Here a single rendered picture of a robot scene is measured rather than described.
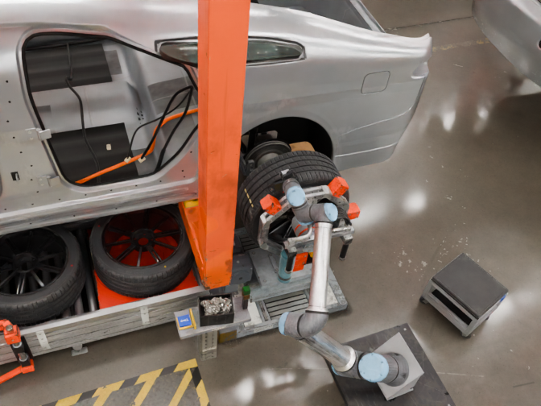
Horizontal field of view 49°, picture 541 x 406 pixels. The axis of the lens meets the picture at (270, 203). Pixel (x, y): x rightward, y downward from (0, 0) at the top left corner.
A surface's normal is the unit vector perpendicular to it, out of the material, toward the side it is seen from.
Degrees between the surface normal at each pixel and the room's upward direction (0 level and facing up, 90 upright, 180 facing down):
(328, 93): 90
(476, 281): 0
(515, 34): 88
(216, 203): 90
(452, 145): 0
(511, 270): 0
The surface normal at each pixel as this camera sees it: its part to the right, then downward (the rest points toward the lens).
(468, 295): 0.09, -0.66
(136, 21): 0.34, -0.09
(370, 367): -0.55, -0.25
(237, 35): 0.32, 0.73
